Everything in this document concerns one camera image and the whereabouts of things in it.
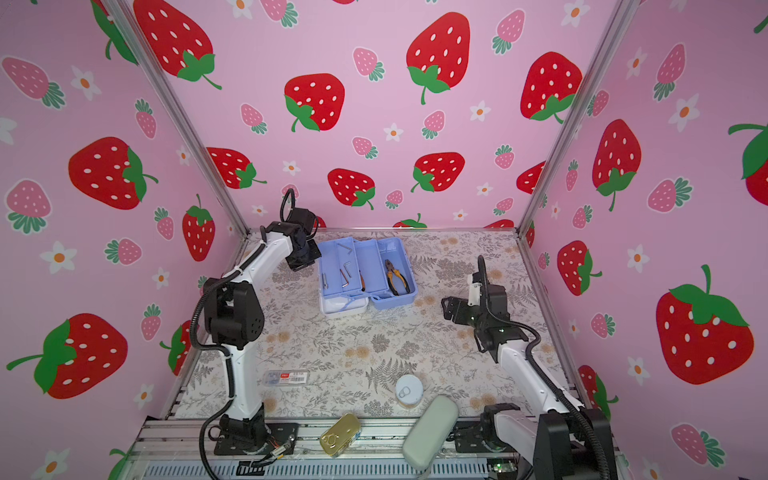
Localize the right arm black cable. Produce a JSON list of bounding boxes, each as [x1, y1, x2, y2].
[[475, 254, 613, 480]]

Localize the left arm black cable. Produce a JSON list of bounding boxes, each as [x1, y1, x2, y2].
[[188, 187, 298, 480]]

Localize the aluminium front rail frame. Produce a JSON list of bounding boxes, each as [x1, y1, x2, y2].
[[111, 417, 528, 479]]

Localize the gold sardine tin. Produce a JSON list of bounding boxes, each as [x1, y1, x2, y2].
[[319, 413, 362, 457]]

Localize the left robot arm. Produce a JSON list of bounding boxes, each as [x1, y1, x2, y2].
[[190, 206, 321, 450]]

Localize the yellow handled black pliers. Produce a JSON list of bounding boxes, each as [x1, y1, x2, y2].
[[385, 259, 411, 296]]

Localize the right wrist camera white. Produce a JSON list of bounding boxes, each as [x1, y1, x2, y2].
[[468, 283, 482, 307]]

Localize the grey green glasses case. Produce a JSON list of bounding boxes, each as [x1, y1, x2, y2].
[[402, 395, 459, 472]]

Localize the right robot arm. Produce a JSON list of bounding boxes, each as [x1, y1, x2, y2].
[[441, 283, 618, 479]]

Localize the white tool box pink handle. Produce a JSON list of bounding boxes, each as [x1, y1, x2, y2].
[[317, 237, 418, 319]]

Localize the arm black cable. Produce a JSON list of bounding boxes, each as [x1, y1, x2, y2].
[[475, 254, 613, 480], [188, 187, 298, 480]]

